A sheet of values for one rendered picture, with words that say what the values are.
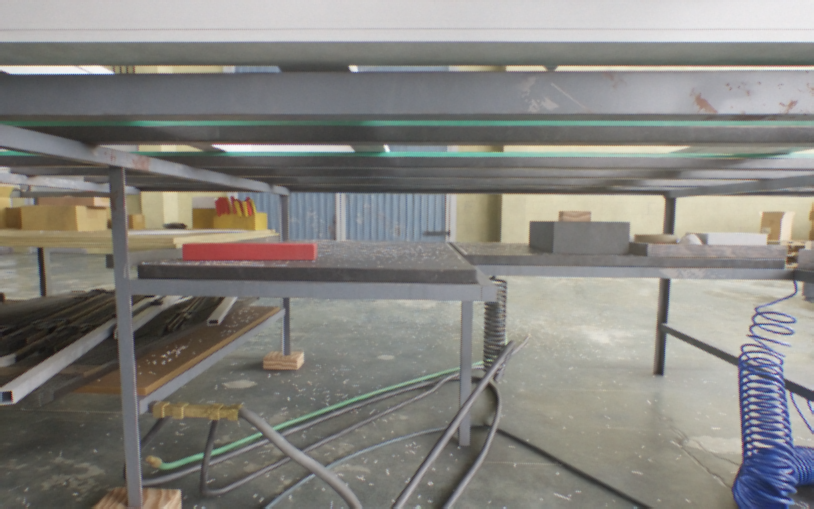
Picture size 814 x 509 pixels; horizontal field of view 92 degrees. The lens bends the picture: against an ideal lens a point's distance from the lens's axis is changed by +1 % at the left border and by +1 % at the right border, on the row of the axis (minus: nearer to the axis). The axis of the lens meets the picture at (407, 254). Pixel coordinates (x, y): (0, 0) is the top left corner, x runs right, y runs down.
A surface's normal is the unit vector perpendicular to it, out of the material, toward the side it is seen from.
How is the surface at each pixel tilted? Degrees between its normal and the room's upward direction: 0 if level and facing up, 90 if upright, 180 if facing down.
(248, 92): 90
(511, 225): 90
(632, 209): 90
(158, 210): 90
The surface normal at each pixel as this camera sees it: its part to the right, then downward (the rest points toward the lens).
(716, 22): -0.02, 0.09
